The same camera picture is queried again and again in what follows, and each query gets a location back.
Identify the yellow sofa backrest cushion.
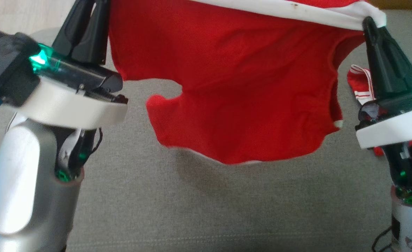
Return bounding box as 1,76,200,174
367,0,412,11

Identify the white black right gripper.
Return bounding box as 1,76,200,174
355,17,412,204

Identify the red basketball jersey white trim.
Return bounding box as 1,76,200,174
347,65,412,156

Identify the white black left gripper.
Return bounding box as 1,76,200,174
17,0,128,180

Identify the red mesh garment white hem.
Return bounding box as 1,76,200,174
108,0,387,165

